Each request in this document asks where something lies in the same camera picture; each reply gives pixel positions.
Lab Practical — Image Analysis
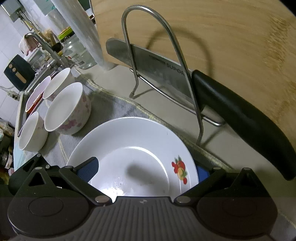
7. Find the white plate fruit print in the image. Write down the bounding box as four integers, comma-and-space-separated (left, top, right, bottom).
67, 117, 199, 201

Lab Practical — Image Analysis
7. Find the white floral bowl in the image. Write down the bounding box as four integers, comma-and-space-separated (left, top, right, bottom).
44, 82, 91, 135
43, 68, 75, 101

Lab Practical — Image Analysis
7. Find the grey and teal checked mat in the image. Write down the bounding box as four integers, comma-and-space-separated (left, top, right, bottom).
39, 77, 234, 172

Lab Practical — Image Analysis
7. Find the white power strip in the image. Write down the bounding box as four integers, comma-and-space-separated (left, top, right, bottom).
8, 90, 20, 101

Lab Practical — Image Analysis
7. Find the red and white basin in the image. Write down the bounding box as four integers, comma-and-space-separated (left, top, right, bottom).
25, 75, 52, 114

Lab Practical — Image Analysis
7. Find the black air fryer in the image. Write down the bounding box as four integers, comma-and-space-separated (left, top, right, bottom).
4, 54, 36, 91

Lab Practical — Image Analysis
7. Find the steel sink faucet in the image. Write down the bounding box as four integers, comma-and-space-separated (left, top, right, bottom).
24, 32, 71, 68

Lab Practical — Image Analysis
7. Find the glass jar green lid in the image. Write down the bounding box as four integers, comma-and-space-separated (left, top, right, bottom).
58, 27, 97, 70

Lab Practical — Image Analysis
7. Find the bamboo cutting board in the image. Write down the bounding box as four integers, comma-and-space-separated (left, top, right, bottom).
89, 0, 296, 149

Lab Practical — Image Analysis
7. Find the tall cling film roll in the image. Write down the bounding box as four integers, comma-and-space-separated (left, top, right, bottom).
52, 0, 115, 71

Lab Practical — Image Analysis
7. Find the cleaver knife black handle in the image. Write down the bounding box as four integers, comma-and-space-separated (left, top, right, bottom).
105, 37, 296, 182

